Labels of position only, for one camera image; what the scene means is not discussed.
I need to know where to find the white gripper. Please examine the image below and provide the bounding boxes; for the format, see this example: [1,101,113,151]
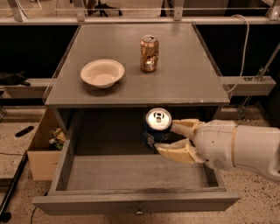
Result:
[155,118,237,170]

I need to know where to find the blue pepsi can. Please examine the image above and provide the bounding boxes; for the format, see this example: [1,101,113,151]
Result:
[143,108,172,150]

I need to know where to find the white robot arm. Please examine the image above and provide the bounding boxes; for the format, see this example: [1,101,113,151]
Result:
[155,119,280,184]

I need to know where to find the metal drawer knob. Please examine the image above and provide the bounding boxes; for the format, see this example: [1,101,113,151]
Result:
[135,206,144,216]

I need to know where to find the open grey top drawer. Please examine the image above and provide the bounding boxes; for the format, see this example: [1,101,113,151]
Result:
[33,110,241,215]

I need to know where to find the crushed gold soda can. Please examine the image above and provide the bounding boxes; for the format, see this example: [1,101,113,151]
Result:
[140,35,159,73]

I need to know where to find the white paper bowl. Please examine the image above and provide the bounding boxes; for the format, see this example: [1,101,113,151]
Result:
[80,59,125,88]

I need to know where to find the items inside cardboard box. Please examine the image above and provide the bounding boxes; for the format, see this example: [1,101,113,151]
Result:
[49,128,66,151]

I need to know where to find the cardboard box on floor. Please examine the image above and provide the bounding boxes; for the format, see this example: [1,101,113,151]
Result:
[27,109,61,181]

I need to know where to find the black remote on floor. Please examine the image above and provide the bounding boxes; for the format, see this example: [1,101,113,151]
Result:
[15,126,34,137]

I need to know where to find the black object at left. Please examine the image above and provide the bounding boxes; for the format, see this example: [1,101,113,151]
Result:
[0,71,30,86]

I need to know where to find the black bar on floor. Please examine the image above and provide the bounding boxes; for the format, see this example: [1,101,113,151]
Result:
[0,152,28,224]

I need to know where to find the metal rail frame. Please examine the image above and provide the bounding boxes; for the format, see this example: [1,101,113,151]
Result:
[0,0,280,25]

